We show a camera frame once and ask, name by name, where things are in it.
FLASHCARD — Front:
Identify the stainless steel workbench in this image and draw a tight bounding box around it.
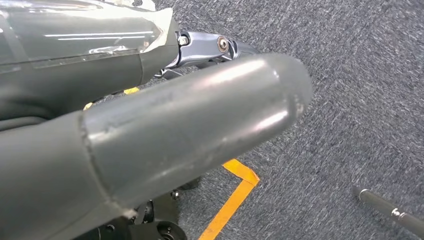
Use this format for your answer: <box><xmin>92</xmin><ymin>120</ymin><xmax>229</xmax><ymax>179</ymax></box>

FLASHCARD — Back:
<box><xmin>351</xmin><ymin>184</ymin><xmax>424</xmax><ymax>239</ymax></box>

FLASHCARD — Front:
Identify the yellow floor tape square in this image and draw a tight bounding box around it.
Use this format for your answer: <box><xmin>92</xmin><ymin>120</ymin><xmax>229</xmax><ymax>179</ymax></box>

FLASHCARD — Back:
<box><xmin>82</xmin><ymin>86</ymin><xmax>261</xmax><ymax>240</ymax></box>

